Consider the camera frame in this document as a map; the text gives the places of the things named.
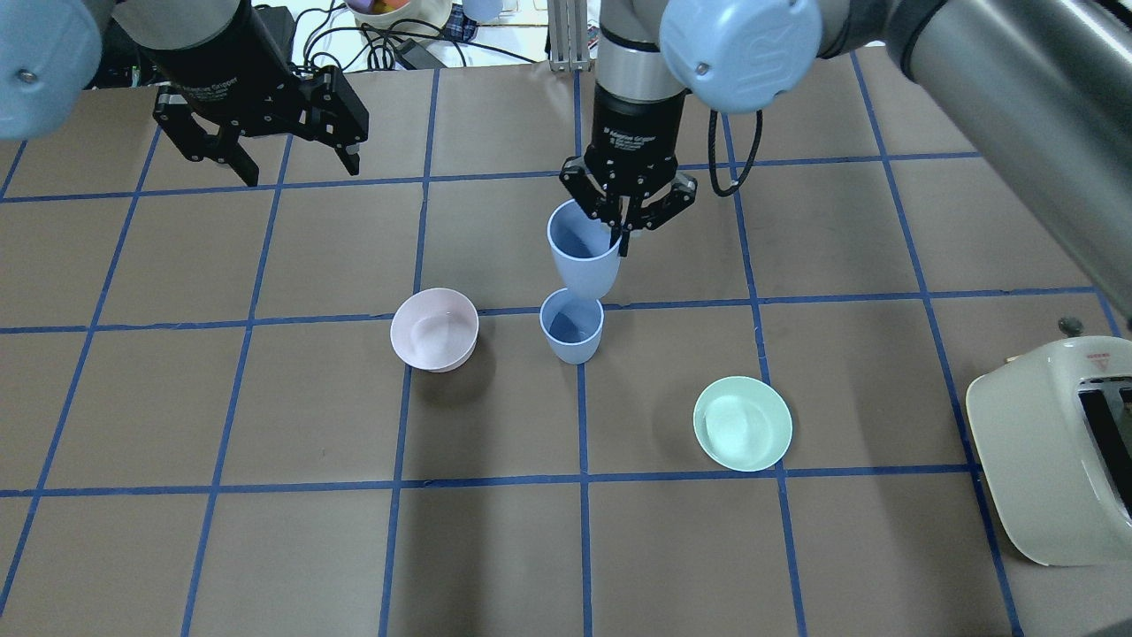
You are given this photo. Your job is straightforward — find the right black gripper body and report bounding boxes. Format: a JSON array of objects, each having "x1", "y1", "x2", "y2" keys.
[{"x1": 559, "y1": 88, "x2": 697, "y2": 233}]

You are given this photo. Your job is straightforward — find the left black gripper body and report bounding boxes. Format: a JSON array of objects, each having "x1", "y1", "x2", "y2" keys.
[{"x1": 152, "y1": 18, "x2": 371, "y2": 165}]

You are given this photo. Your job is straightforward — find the blue cup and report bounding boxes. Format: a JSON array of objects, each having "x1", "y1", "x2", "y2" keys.
[
  {"x1": 538, "y1": 289, "x2": 604, "y2": 365},
  {"x1": 546, "y1": 199, "x2": 620, "y2": 301}
]

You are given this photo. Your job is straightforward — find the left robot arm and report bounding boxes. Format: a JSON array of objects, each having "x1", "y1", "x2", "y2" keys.
[{"x1": 1, "y1": 1, "x2": 371, "y2": 186}]

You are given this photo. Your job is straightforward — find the pink bowl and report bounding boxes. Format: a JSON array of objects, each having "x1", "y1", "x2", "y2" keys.
[{"x1": 389, "y1": 289, "x2": 478, "y2": 372}]

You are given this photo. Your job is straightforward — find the green bowl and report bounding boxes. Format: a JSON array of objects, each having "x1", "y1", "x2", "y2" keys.
[{"x1": 692, "y1": 376, "x2": 795, "y2": 472}]

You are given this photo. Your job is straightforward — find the cream toaster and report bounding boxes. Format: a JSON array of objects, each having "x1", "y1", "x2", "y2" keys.
[{"x1": 964, "y1": 335, "x2": 1131, "y2": 567}]

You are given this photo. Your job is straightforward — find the aluminium frame post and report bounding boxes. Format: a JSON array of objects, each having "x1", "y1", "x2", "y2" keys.
[{"x1": 546, "y1": 0, "x2": 592, "y2": 74}]

